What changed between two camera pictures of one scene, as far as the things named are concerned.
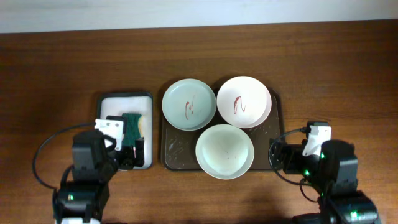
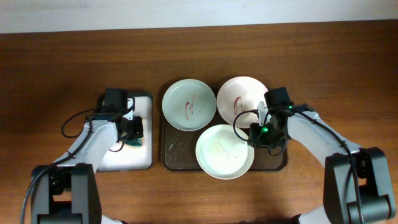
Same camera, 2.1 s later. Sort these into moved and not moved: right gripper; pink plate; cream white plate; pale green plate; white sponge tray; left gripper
Moved: left gripper; right gripper
Not moved: pale green plate; white sponge tray; cream white plate; pink plate
